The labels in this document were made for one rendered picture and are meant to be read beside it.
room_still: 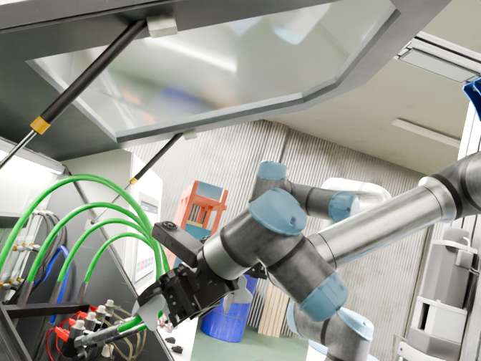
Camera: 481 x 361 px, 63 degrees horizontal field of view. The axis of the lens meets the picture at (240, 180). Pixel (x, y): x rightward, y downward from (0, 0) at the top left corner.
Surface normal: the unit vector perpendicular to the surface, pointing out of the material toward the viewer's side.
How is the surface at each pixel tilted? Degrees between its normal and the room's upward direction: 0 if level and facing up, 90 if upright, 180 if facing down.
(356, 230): 71
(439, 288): 90
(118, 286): 90
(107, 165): 90
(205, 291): 103
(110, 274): 90
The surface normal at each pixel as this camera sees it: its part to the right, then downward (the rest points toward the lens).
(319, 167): 0.15, -0.10
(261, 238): -0.27, 0.25
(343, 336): -0.54, -0.28
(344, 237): -0.07, -0.49
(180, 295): -0.55, -0.05
